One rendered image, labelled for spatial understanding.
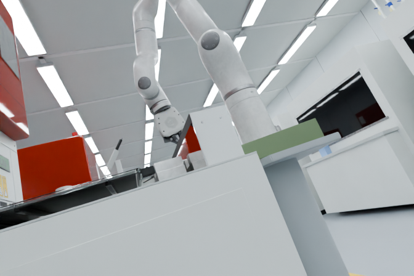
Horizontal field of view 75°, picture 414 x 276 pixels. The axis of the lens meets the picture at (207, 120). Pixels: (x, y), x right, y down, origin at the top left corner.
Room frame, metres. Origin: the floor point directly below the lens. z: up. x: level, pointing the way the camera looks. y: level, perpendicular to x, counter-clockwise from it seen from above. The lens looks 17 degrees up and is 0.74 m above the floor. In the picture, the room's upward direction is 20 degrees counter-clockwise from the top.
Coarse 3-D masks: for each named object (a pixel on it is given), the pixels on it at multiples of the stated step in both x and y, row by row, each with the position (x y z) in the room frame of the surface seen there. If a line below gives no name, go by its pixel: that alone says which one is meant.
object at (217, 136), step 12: (216, 108) 0.61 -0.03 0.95; (192, 120) 0.59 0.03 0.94; (204, 120) 0.60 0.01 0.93; (216, 120) 0.61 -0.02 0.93; (228, 120) 0.62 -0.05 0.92; (204, 132) 0.60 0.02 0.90; (216, 132) 0.61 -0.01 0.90; (228, 132) 0.62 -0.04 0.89; (204, 144) 0.60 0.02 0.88; (216, 144) 0.60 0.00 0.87; (228, 144) 0.61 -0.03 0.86; (240, 144) 0.62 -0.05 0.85; (204, 156) 0.59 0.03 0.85; (216, 156) 0.60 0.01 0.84; (228, 156) 0.61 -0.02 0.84
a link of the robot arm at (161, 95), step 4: (156, 80) 0.96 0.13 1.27; (160, 88) 0.94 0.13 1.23; (160, 92) 0.94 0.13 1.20; (156, 96) 0.93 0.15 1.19; (160, 96) 0.94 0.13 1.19; (164, 96) 0.95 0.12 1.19; (144, 100) 0.95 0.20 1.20; (148, 100) 0.93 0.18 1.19; (152, 100) 0.93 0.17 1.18; (156, 100) 0.93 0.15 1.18; (160, 100) 0.93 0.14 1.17; (148, 104) 0.94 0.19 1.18; (152, 104) 0.94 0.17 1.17; (148, 108) 0.96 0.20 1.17
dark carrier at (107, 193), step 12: (120, 180) 0.73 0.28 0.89; (132, 180) 0.79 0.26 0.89; (84, 192) 0.72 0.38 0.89; (96, 192) 0.77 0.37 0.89; (108, 192) 0.84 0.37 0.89; (120, 192) 0.92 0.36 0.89; (36, 204) 0.65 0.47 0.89; (48, 204) 0.70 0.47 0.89; (60, 204) 0.75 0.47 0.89; (72, 204) 0.82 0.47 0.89; (0, 216) 0.64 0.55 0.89; (12, 216) 0.69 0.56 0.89; (24, 216) 0.74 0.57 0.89
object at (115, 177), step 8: (136, 168) 0.69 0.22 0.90; (112, 176) 0.67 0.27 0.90; (120, 176) 0.68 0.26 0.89; (80, 184) 0.65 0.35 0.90; (88, 184) 0.65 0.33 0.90; (96, 184) 0.66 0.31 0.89; (56, 192) 0.63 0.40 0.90; (64, 192) 0.63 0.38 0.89; (72, 192) 0.64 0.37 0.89; (24, 200) 0.61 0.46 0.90; (32, 200) 0.61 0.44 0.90; (40, 200) 0.62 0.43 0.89; (0, 208) 0.59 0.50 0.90; (8, 208) 0.59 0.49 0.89; (16, 208) 0.60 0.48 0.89
